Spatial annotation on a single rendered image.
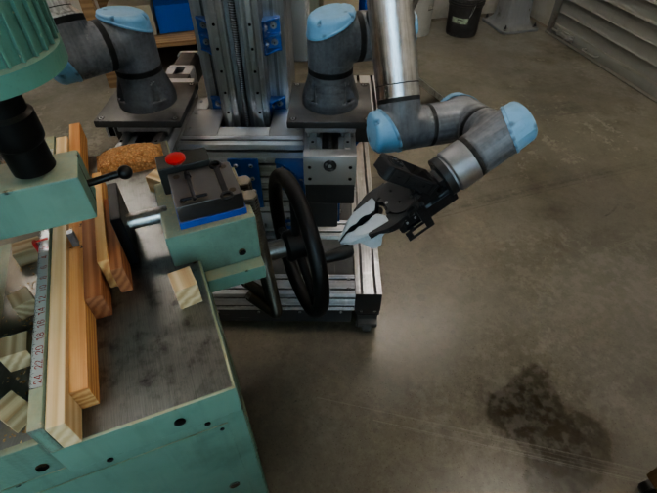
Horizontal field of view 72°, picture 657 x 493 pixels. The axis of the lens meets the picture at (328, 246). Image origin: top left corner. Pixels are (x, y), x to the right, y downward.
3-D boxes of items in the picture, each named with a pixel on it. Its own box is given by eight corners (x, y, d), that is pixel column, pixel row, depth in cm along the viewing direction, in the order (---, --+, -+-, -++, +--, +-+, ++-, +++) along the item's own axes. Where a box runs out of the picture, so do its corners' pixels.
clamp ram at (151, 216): (179, 251, 71) (164, 207, 65) (129, 264, 69) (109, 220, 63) (171, 216, 77) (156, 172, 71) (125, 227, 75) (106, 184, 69)
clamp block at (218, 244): (262, 258, 75) (256, 217, 68) (179, 282, 71) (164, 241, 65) (240, 204, 85) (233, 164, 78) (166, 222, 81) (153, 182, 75)
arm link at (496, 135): (516, 127, 80) (547, 144, 73) (463, 163, 81) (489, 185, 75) (503, 90, 75) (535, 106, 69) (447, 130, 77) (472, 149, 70)
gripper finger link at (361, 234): (358, 267, 79) (402, 237, 78) (343, 251, 75) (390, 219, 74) (351, 254, 81) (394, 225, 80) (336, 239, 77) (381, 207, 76)
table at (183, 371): (311, 386, 62) (310, 364, 58) (70, 475, 54) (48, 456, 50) (217, 154, 102) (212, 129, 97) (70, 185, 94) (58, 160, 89)
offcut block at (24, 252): (45, 246, 86) (37, 235, 84) (46, 258, 84) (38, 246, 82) (19, 255, 85) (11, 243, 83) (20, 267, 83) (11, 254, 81)
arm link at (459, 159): (477, 156, 70) (449, 130, 75) (452, 174, 71) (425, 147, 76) (486, 184, 76) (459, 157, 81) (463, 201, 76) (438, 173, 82)
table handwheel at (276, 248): (276, 158, 95) (302, 284, 104) (179, 180, 90) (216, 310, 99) (318, 173, 69) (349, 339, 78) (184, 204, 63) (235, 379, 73)
